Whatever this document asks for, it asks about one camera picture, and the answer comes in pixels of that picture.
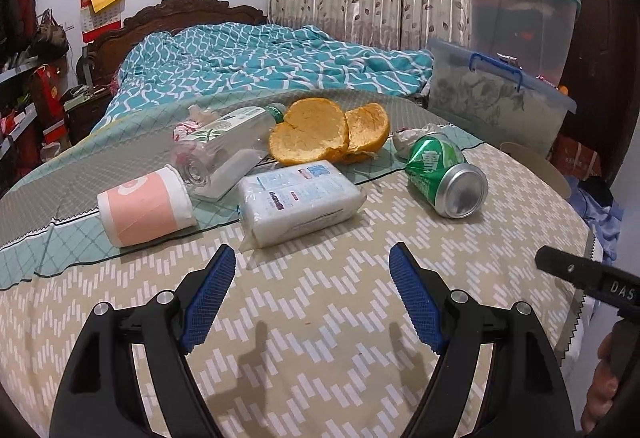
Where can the blue clothes pile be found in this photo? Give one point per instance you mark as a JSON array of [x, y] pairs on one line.
[[602, 223]]

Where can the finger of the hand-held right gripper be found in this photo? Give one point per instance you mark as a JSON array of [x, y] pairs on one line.
[[565, 265]]

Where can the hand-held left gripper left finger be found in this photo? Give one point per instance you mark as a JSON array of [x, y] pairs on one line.
[[210, 298]]

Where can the beige zigzag mat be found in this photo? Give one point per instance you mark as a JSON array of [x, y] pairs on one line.
[[325, 318]]

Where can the grey teal quilted mat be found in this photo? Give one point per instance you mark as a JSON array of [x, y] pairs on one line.
[[65, 198]]

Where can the person's right hand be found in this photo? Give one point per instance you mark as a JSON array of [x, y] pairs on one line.
[[600, 393]]

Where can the large orange fruit peel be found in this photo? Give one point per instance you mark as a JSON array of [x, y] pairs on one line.
[[307, 130]]

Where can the orange bag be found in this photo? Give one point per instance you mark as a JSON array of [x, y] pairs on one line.
[[575, 157]]

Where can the clear plastic bottle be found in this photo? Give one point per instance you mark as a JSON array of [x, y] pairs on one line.
[[225, 142]]

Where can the carved wooden headboard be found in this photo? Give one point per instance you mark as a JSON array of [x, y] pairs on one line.
[[150, 15]]

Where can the pink white wrapper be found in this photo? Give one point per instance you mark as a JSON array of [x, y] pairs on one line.
[[186, 130]]

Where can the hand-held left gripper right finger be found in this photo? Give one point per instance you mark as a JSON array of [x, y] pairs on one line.
[[415, 298]]

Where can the dark brown wooden door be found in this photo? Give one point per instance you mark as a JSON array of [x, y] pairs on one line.
[[605, 42]]

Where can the small orange fruit peel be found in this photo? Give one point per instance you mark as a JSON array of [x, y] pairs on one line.
[[367, 127]]

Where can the round cardboard bin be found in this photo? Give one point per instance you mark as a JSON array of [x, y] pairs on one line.
[[542, 165]]

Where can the white tissue packet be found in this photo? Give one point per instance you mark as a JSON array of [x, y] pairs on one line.
[[295, 203]]

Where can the red wall calendar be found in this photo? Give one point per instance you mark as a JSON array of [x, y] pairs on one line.
[[100, 2]]

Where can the cluttered storage shelf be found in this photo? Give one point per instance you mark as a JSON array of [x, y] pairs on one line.
[[25, 67]]

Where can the dark wooden nightstand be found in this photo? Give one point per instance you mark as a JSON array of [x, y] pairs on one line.
[[87, 107]]

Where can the teal patterned blanket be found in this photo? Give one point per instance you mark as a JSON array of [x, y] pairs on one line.
[[260, 57]]

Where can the crushed green can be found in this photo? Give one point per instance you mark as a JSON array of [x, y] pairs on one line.
[[440, 178]]

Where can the pink paper cup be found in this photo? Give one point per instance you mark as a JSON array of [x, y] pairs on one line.
[[140, 213]]

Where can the large clear storage box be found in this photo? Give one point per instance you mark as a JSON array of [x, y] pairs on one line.
[[520, 12]]

